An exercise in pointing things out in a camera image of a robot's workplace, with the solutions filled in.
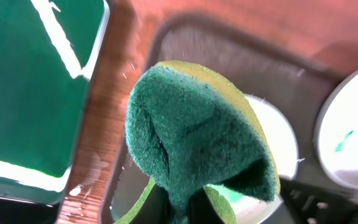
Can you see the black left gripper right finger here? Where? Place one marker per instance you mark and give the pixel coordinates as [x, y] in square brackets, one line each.
[201, 211]

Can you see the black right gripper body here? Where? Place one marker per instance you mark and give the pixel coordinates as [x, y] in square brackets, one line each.
[311, 204]

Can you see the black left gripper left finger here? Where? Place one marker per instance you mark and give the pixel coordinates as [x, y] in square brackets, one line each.
[155, 209]

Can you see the white plate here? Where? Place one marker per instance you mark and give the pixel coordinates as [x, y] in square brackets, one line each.
[233, 207]
[336, 133]

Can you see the green yellow sponge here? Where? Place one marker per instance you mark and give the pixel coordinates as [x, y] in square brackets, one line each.
[187, 127]

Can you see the grey serving tray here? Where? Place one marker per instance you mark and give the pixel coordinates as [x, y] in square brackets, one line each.
[297, 88]

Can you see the black water tray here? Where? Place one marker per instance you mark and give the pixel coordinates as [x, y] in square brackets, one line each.
[48, 53]

